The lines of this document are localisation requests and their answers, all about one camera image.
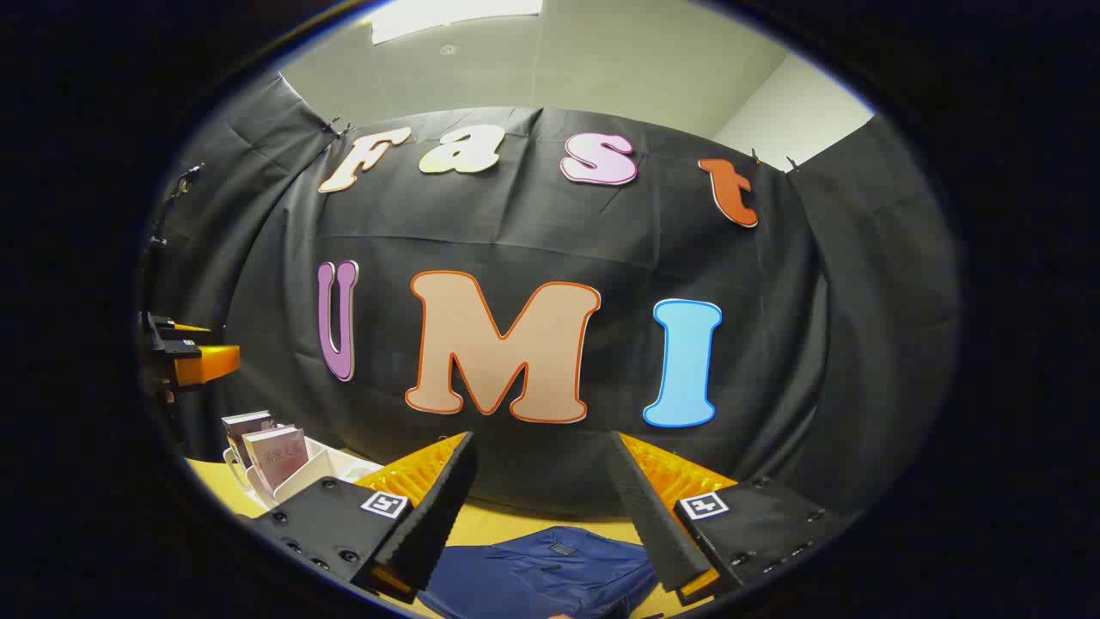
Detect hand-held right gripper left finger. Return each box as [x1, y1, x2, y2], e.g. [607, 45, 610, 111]
[249, 430, 480, 603]

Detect blue schoolbag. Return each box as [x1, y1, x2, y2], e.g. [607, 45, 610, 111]
[417, 526, 661, 619]

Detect pink book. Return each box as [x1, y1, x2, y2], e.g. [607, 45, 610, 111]
[243, 426, 310, 499]

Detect dark grey book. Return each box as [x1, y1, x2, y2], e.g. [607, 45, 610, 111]
[222, 411, 276, 469]

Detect white bookshelf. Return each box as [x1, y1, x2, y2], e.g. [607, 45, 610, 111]
[225, 434, 383, 510]

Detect black backdrop cloth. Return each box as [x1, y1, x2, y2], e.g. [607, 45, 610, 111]
[142, 73, 959, 521]

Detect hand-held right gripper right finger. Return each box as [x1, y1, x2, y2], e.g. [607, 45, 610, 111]
[606, 432, 860, 607]

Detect ceiling light panel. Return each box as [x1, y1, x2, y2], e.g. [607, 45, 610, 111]
[370, 0, 544, 46]

